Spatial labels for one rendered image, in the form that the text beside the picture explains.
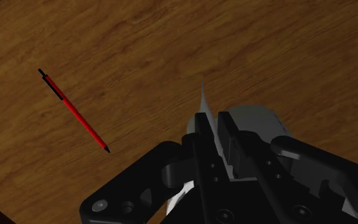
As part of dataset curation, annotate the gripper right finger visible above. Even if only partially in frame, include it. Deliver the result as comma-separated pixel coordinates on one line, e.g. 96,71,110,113
217,111,358,224

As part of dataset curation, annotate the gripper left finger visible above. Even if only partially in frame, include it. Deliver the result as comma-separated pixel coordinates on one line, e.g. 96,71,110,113
79,112,231,224

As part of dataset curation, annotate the white round plate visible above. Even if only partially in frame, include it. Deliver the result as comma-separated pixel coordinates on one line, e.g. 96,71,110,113
165,81,292,216

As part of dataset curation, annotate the red and black pen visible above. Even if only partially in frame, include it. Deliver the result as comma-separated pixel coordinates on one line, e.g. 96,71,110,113
37,68,111,154

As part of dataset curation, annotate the brown wooden table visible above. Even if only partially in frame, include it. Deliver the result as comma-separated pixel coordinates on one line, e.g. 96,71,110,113
0,0,358,224

